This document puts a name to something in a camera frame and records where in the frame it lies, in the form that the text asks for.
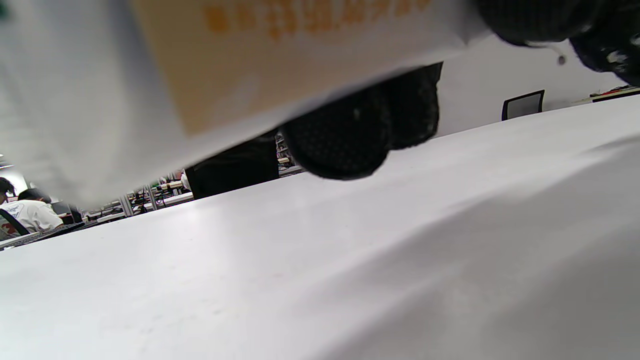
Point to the distant cluttered desk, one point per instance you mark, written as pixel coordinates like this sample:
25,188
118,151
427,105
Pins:
612,93

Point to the black chair with print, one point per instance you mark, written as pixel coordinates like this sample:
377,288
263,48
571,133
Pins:
11,225

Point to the black high back chair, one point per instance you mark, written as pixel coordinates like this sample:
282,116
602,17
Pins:
230,170

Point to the person's left hand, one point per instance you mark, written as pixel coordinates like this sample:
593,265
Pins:
350,135

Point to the grey mesh black chair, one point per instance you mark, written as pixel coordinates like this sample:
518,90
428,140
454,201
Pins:
522,105

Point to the person's right hand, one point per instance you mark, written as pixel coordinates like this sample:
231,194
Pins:
550,17

